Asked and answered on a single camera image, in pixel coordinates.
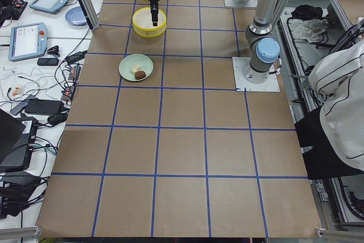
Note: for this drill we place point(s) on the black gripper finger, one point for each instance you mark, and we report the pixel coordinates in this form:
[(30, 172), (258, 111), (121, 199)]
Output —
[(154, 13)]

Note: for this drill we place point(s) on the yellow steamer basket front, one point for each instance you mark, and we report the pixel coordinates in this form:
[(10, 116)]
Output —
[(142, 23)]

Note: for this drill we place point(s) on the white steamed bun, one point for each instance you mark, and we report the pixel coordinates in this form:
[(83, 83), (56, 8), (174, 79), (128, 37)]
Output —
[(135, 68)]

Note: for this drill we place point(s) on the brown steamed bun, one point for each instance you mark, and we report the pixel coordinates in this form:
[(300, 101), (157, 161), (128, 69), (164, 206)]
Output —
[(140, 75)]

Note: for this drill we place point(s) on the pale green plate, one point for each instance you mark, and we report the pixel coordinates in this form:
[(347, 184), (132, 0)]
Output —
[(126, 63)]

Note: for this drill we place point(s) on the blue round plate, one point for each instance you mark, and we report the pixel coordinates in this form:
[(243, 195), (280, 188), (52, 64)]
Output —
[(76, 17)]

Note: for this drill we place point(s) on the blue teach pendant near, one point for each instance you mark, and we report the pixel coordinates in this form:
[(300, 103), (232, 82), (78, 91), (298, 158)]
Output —
[(28, 41)]

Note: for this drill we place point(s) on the black power brick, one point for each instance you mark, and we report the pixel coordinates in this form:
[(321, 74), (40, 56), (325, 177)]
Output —
[(43, 107)]

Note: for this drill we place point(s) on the black laptop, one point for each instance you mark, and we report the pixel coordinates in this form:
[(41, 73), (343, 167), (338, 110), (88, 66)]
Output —
[(17, 136)]

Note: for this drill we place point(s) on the white jacket person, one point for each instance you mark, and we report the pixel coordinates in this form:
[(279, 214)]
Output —
[(334, 131)]

